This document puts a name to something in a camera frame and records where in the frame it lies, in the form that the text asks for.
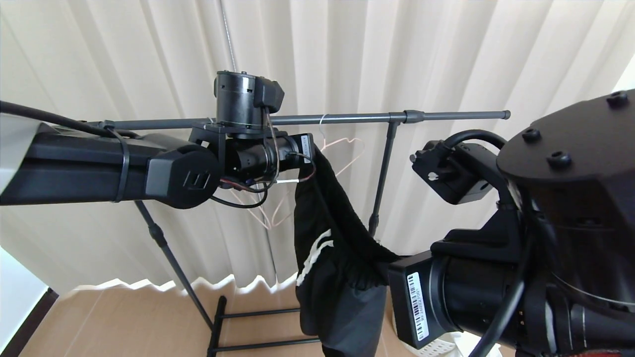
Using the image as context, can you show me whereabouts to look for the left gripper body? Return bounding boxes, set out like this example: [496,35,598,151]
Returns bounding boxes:
[231,132,316,181]

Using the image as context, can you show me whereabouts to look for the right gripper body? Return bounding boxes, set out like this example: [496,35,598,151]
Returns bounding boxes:
[387,249,535,351]

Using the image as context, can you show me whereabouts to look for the pink clothes hanger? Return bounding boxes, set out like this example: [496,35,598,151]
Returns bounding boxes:
[317,113,366,179]
[231,187,301,232]

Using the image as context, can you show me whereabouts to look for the black shorts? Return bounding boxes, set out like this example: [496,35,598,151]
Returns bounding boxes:
[293,146,402,357]

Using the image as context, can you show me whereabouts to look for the white laundry basket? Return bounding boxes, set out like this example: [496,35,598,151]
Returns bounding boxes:
[392,307,502,357]

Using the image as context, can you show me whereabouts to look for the black clothes rack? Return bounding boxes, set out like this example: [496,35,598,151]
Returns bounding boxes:
[84,109,511,357]

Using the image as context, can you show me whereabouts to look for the beige curtain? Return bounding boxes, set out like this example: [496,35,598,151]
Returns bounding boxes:
[0,0,635,298]

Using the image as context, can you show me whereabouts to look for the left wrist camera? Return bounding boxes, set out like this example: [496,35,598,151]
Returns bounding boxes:
[255,78,285,114]

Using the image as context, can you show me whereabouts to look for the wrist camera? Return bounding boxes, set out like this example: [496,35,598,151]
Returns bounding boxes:
[410,140,522,258]
[255,78,285,114]

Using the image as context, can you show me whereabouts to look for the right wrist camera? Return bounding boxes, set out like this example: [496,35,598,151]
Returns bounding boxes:
[410,140,522,258]

